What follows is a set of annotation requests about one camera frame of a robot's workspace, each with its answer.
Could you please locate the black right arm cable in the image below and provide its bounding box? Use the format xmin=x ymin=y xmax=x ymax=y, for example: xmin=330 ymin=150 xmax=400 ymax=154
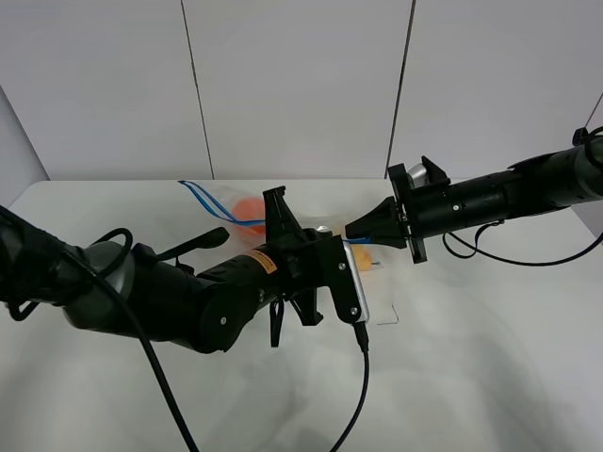
xmin=441 ymin=219 xmax=603 ymax=267

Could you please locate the clear zip bag blue seal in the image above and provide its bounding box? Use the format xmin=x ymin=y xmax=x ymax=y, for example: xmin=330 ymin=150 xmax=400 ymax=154
xmin=177 ymin=180 xmax=401 ymax=326

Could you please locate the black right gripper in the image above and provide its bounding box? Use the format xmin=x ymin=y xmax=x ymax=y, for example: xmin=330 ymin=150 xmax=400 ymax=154
xmin=345 ymin=155 xmax=450 ymax=264

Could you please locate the orange ball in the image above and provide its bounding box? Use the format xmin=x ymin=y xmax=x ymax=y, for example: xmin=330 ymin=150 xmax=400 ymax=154
xmin=233 ymin=197 xmax=266 ymax=238

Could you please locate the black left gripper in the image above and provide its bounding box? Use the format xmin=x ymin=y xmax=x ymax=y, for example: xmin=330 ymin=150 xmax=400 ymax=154
xmin=263 ymin=186 xmax=341 ymax=347

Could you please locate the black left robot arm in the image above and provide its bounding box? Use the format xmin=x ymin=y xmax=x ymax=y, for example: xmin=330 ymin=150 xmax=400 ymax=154
xmin=1 ymin=187 xmax=362 ymax=353

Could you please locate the yellow toy fruit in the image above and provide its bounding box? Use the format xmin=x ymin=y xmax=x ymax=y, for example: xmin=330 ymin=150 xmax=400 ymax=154
xmin=351 ymin=244 xmax=373 ymax=271

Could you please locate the black left camera cable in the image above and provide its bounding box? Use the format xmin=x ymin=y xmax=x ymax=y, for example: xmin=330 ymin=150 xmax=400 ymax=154
xmin=56 ymin=228 xmax=371 ymax=452

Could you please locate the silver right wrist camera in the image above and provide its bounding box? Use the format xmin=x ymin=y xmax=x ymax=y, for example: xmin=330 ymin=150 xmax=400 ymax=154
xmin=407 ymin=163 xmax=430 ymax=189

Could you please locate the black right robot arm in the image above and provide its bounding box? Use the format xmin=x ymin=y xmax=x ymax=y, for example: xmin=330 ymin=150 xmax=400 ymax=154
xmin=345 ymin=128 xmax=602 ymax=263

